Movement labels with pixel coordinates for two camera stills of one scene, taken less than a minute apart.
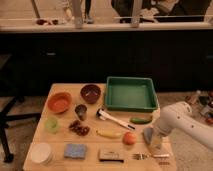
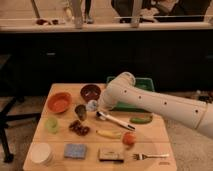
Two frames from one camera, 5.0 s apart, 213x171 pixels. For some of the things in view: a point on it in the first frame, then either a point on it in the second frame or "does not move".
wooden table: x=75 y=132 does not move
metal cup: x=81 y=110 does not move
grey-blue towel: x=148 y=134 → x=91 y=105
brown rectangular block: x=110 y=156 does not move
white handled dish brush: x=103 y=115 does not move
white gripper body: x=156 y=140 → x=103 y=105
